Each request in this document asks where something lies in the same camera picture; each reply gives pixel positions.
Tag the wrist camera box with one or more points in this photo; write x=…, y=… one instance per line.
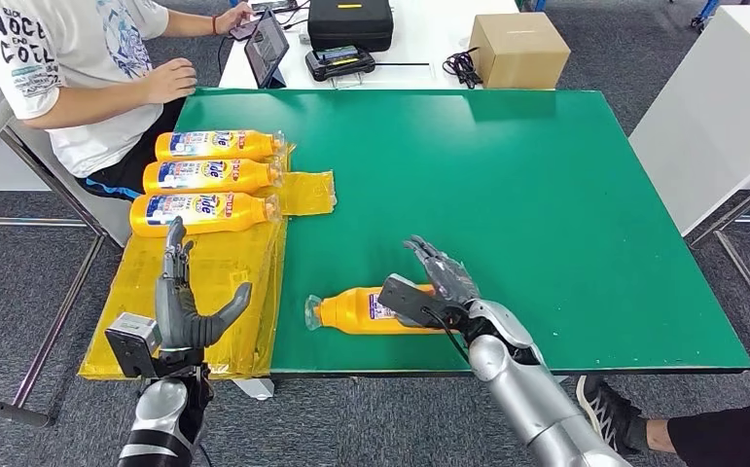
x=133, y=341
x=413, y=300

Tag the orange detergent bottle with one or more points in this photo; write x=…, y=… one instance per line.
x=349, y=312
x=252, y=175
x=252, y=145
x=239, y=216

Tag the person's right hand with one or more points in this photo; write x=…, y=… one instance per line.
x=171, y=80

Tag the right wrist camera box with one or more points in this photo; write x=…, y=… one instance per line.
x=413, y=300

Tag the brown cardboard box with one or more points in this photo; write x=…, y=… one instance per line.
x=519, y=55

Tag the black tablet on stand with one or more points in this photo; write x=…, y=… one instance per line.
x=266, y=49

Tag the yellow taped cardboard board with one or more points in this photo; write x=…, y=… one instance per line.
x=233, y=290

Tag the white table steel legs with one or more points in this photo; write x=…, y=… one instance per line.
x=716, y=116

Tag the white table foot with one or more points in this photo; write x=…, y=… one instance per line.
x=253, y=388

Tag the black carrying case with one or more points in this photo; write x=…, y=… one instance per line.
x=350, y=26

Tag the person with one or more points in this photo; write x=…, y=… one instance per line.
x=606, y=419
x=59, y=64

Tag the white desk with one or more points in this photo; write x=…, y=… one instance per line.
x=426, y=39

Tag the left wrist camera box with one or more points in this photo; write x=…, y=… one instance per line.
x=133, y=341

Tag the person's left forearm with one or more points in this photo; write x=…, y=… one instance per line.
x=191, y=24

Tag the clear acrylic stand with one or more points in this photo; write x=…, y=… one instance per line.
x=349, y=82

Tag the black handheld controller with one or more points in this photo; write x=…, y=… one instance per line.
x=340, y=64

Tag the blue steel cart frame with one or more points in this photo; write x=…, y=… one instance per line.
x=708, y=10

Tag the pink smartphone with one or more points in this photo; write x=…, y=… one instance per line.
x=245, y=30

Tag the black smartphone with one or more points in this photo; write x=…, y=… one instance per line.
x=273, y=5

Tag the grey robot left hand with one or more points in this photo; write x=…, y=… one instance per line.
x=181, y=316

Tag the person's left hand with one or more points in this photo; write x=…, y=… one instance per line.
x=236, y=16

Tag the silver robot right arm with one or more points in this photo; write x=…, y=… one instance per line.
x=529, y=393

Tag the person's right forearm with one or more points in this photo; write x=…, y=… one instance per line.
x=91, y=106

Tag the stainless steel bench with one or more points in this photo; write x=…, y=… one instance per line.
x=59, y=322

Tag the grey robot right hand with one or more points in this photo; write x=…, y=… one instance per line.
x=445, y=274

